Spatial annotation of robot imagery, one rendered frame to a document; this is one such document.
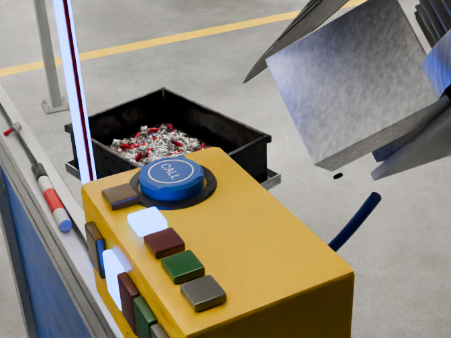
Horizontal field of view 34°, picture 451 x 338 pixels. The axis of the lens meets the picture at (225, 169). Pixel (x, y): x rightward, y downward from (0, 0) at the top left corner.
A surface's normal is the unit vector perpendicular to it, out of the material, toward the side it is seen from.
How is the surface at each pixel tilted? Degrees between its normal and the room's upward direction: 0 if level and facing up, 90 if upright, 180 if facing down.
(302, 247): 0
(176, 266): 0
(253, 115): 0
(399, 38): 55
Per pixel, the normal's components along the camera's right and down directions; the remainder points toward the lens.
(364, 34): -0.39, -0.11
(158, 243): -0.04, -0.86
